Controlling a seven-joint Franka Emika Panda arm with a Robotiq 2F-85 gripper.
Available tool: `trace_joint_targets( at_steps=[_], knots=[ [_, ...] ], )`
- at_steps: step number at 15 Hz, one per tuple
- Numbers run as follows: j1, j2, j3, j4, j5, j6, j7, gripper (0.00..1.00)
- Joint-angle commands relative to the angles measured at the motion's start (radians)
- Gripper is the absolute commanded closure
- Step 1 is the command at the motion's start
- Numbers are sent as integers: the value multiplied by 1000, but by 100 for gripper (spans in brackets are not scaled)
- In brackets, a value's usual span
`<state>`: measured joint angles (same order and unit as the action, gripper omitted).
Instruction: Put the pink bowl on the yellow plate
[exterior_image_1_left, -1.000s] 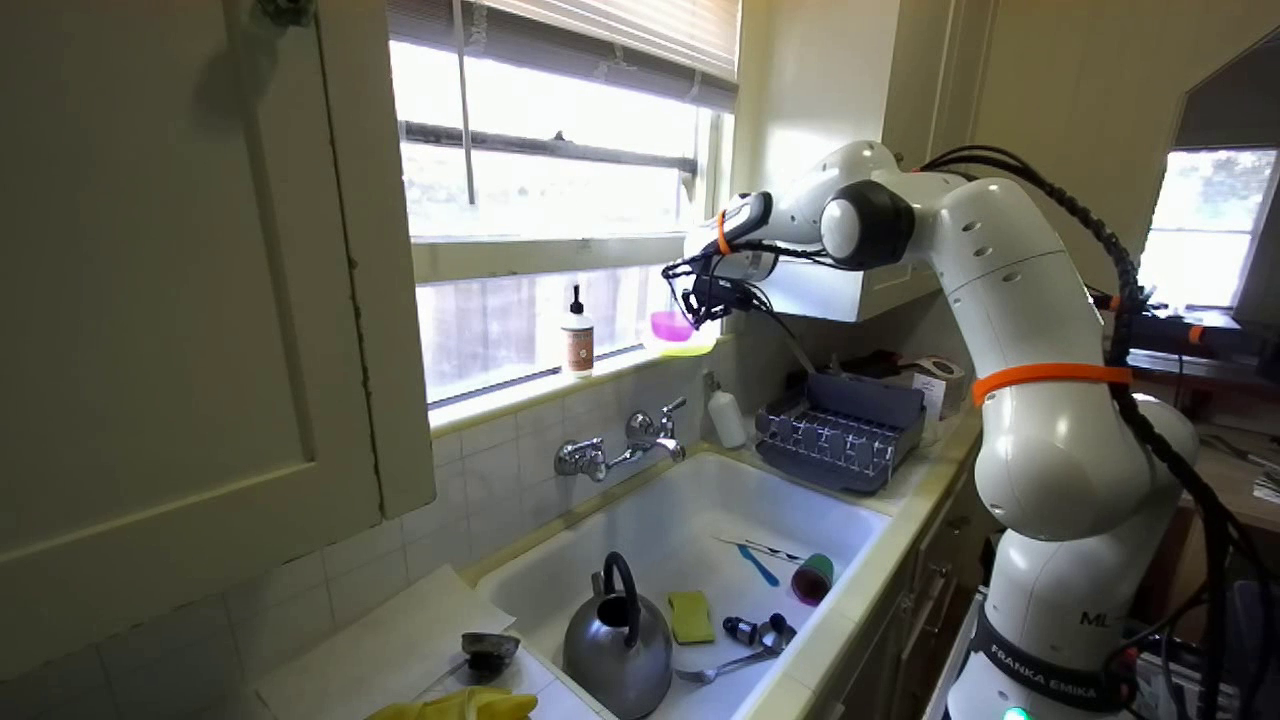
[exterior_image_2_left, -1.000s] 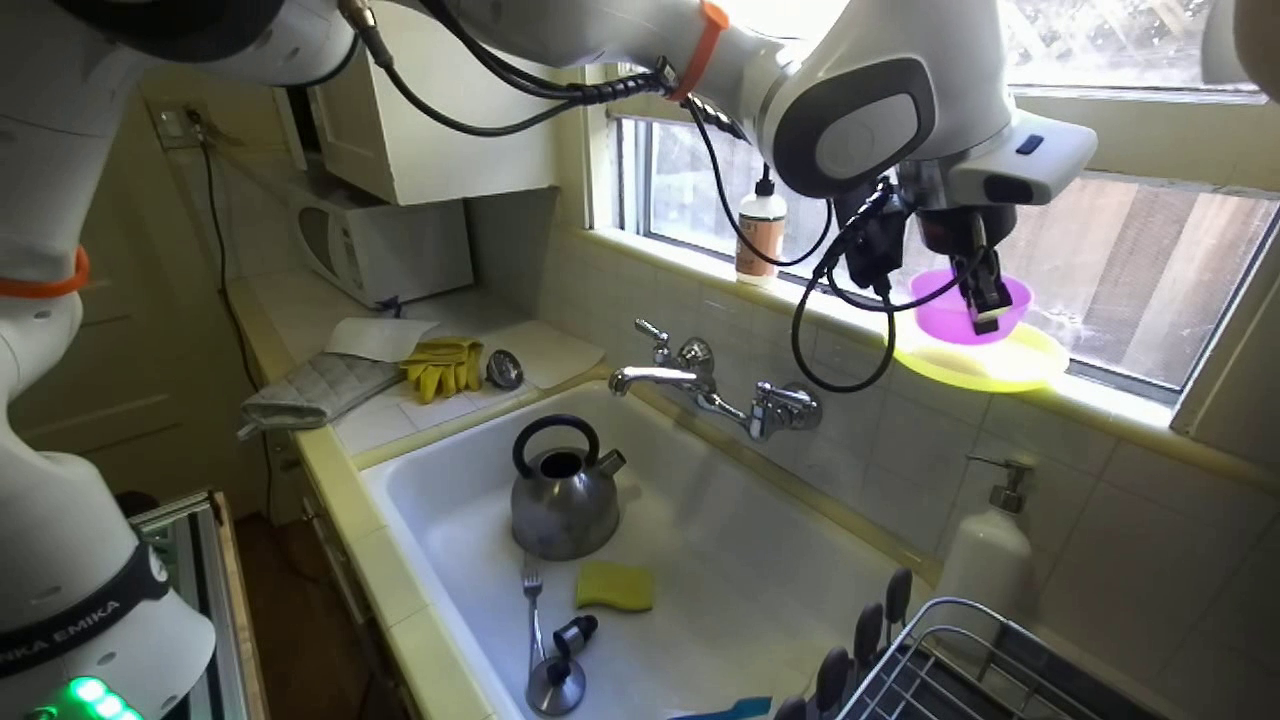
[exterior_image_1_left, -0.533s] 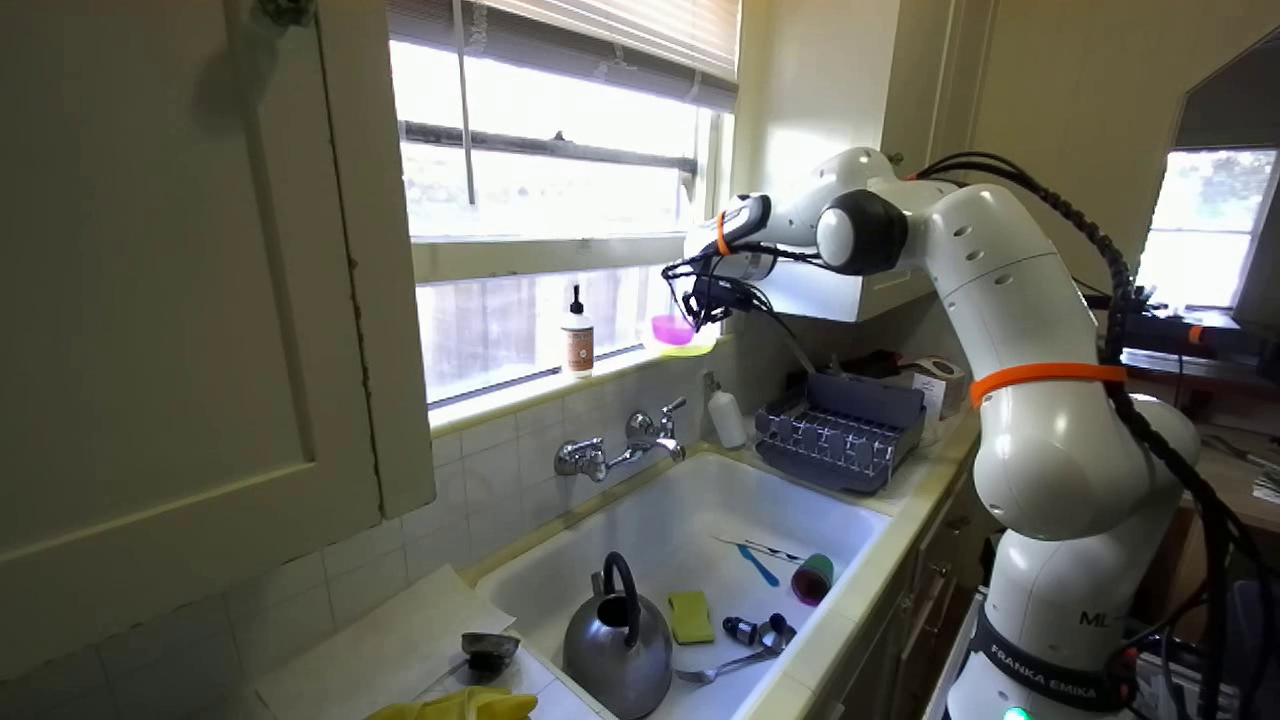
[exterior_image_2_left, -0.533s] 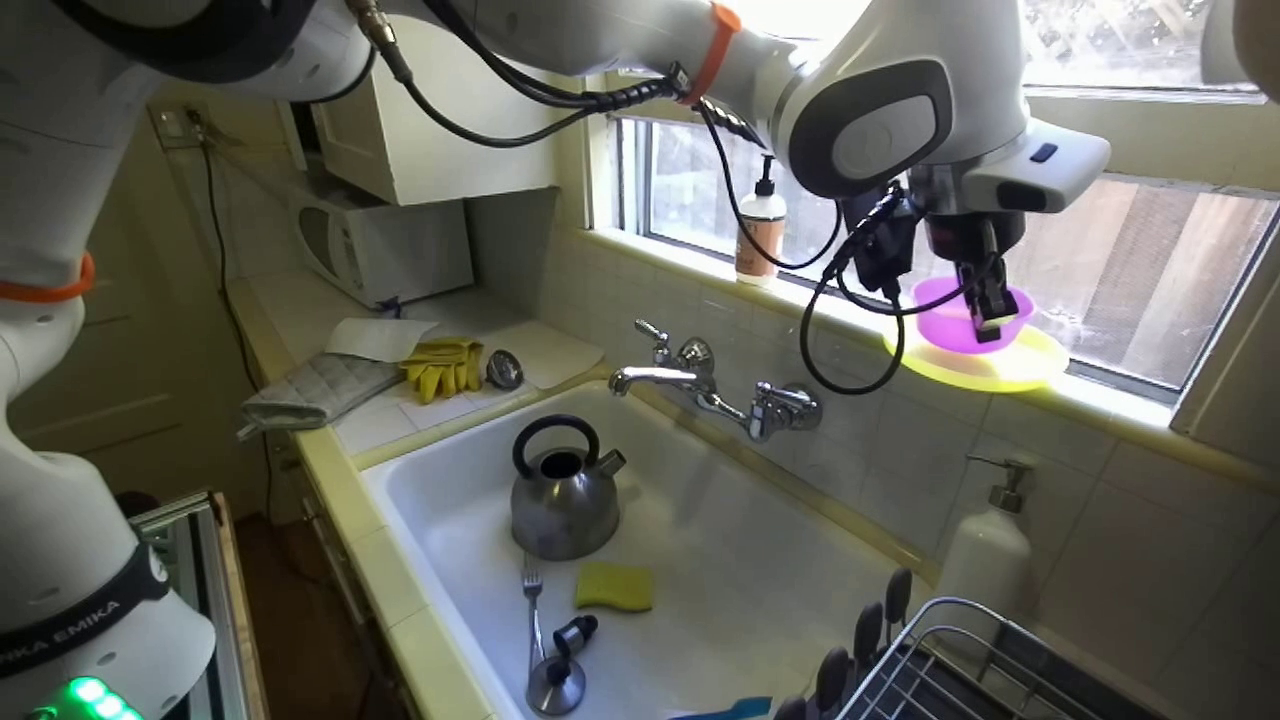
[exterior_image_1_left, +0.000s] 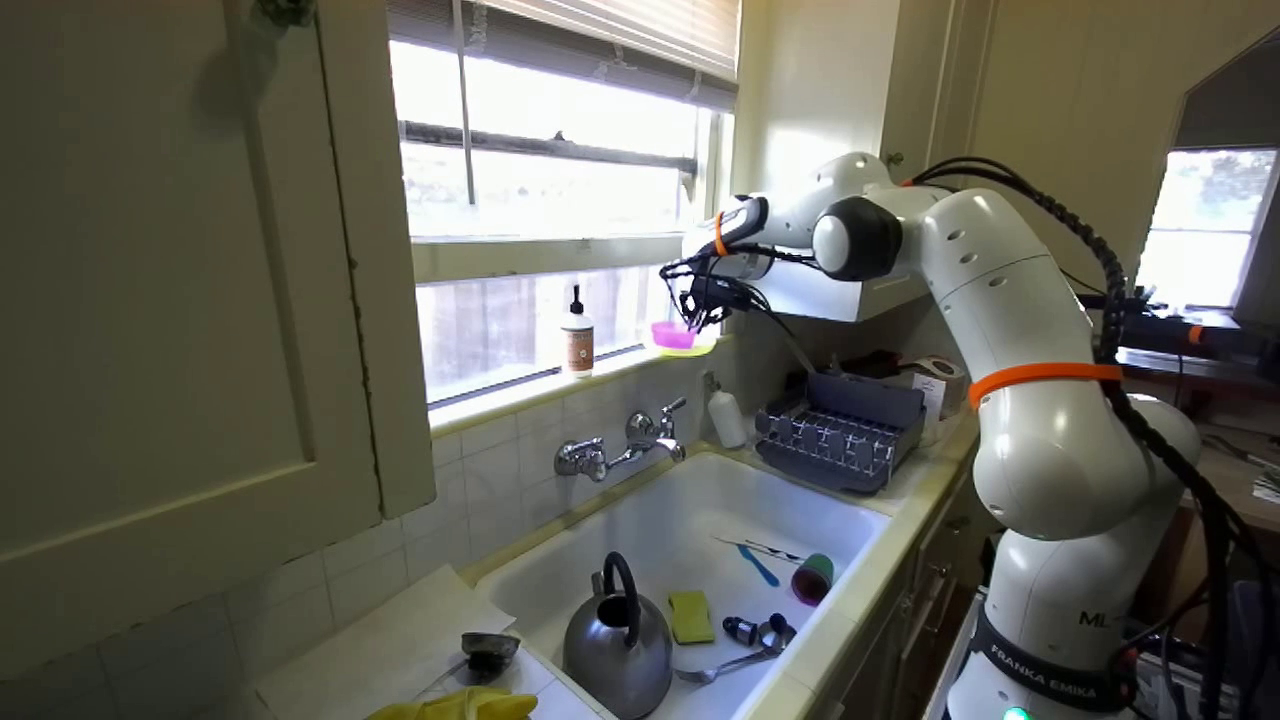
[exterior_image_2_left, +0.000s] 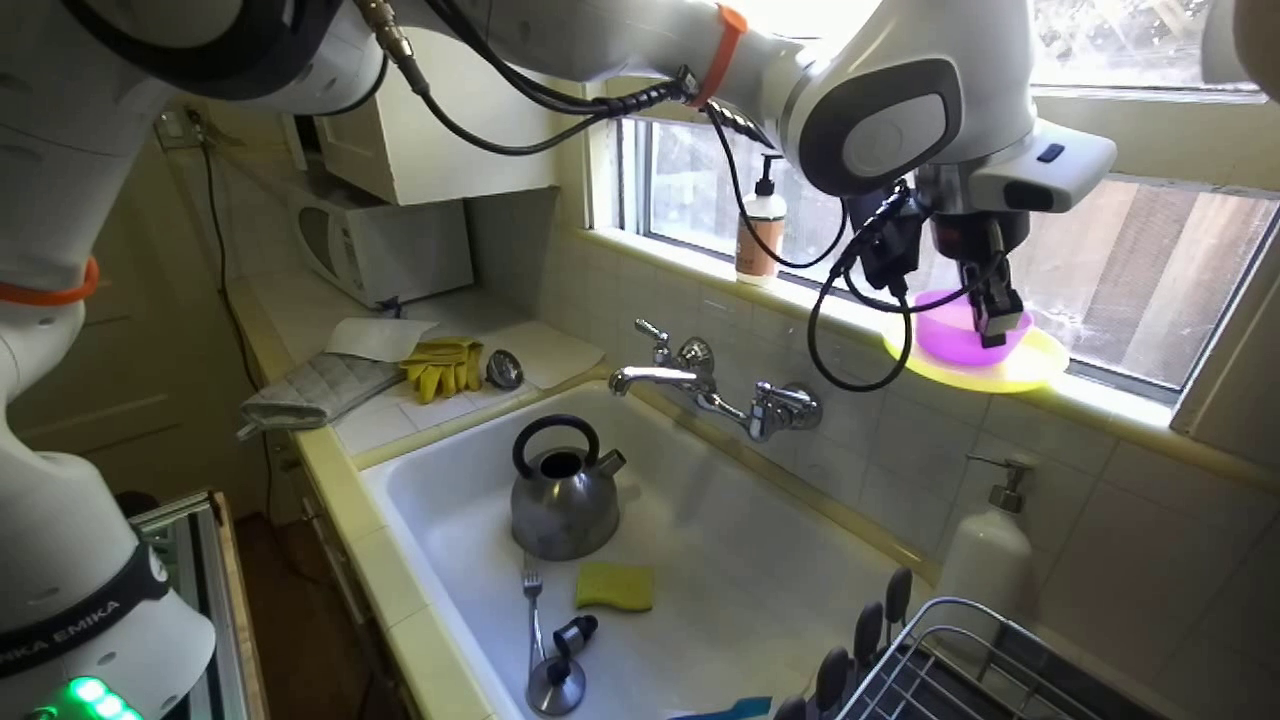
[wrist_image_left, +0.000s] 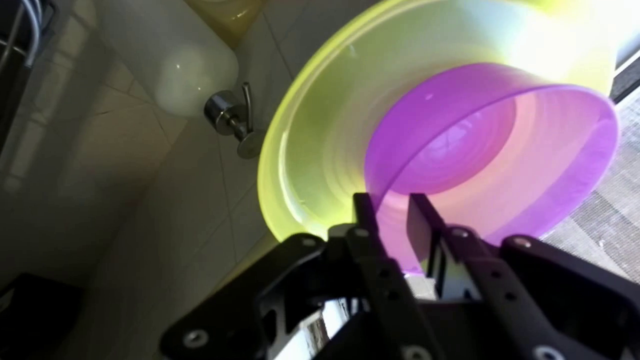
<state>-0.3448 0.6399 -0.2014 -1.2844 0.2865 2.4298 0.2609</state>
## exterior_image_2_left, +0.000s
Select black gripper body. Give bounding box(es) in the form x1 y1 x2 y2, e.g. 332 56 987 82
929 206 1030 290

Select pink plastic bowl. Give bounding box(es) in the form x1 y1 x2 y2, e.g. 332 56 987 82
913 290 1030 377

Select yellow plastic plate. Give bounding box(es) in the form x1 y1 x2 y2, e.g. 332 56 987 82
881 318 1071 402

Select white framed window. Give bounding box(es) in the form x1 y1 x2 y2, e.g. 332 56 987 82
584 0 1280 411

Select brown pump soap bottle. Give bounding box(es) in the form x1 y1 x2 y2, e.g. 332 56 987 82
731 151 792 285

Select white pump soap bottle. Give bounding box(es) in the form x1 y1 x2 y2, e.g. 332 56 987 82
934 452 1038 626

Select white sink basin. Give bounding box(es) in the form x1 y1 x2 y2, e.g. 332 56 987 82
355 377 940 720

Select yellow sponge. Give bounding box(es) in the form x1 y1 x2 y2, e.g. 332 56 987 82
571 562 660 617

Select metal sink strainer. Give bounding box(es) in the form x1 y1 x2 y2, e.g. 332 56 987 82
484 349 527 396

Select yellow rubber gloves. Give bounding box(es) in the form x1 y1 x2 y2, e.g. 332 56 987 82
396 336 493 408

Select metal fork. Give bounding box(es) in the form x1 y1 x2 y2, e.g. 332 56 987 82
514 555 552 672

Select white cabinet door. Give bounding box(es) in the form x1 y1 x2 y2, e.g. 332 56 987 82
296 76 571 212

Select white microwave oven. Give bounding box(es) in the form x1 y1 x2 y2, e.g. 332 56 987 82
290 196 480 314

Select white paper sheet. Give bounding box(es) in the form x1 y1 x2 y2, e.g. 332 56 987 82
325 314 445 368

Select grey folded towel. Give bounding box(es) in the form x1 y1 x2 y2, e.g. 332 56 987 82
234 349 406 446

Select metal edged robot stand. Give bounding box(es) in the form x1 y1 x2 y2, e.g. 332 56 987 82
131 488 273 720

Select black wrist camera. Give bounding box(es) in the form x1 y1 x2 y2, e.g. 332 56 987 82
847 179 934 297

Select chrome wall faucet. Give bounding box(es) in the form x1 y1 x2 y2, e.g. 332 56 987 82
608 318 826 446

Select black oval utensil handle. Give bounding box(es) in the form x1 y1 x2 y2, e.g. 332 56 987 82
852 600 892 672
885 570 920 632
810 646 859 720

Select wire dish rack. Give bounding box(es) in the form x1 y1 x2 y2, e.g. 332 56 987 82
834 594 1171 720

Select steel kettle with black handle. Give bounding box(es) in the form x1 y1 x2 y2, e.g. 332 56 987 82
507 411 630 565

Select blue handled brush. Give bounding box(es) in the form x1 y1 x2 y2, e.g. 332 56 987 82
669 694 776 720

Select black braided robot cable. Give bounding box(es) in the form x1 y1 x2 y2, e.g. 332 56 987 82
349 0 929 402

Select black power cord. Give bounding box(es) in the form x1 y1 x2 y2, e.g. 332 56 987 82
196 126 276 396

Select wall power outlet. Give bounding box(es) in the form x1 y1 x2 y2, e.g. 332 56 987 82
149 106 208 151

